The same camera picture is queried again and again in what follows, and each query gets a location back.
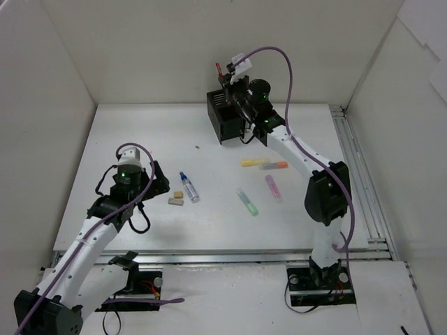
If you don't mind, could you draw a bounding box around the red gel pen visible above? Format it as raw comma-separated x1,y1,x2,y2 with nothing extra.
215,63,224,77

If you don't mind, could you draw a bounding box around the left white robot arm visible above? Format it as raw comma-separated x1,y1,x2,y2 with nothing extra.
14,161,170,334

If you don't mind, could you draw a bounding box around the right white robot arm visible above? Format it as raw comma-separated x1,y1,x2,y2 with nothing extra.
218,73,351,288

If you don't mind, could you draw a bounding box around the grey eraser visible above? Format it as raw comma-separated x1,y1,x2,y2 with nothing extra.
168,198,184,206

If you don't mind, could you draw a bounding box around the black pen holder box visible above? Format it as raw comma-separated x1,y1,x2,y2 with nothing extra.
206,90,244,144

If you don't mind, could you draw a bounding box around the white pen holder box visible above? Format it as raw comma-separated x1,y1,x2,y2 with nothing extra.
242,101,273,126

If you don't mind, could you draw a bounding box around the yellow highlighter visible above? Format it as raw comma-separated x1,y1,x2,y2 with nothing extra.
240,158,270,167

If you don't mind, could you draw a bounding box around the orange highlighter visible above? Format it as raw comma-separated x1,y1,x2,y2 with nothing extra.
258,161,288,170

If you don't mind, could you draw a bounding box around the pink highlighter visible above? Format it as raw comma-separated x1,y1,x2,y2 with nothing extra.
265,174,283,202

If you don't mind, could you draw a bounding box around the green highlighter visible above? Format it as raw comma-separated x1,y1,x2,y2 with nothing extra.
237,188,258,216

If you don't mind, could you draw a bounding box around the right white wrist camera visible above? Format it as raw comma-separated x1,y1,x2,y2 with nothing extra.
227,53,252,84

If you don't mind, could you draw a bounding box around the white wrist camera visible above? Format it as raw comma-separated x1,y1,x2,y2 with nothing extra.
117,147,142,169
227,53,252,84

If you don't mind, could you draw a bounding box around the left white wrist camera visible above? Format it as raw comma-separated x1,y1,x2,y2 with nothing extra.
117,147,142,169

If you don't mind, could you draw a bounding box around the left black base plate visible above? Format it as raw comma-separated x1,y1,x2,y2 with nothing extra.
96,269,163,312

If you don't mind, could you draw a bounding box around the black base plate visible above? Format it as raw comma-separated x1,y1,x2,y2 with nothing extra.
96,269,163,312
285,266,357,311

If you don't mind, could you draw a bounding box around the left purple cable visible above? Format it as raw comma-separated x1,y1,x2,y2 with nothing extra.
13,142,186,335

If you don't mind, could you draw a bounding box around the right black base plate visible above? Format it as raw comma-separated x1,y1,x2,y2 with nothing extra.
285,266,357,311

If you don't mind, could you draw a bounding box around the aluminium side rail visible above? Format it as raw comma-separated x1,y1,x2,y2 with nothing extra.
329,105,399,261

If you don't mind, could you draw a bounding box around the aluminium front rail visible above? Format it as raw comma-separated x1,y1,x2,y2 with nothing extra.
52,248,395,266

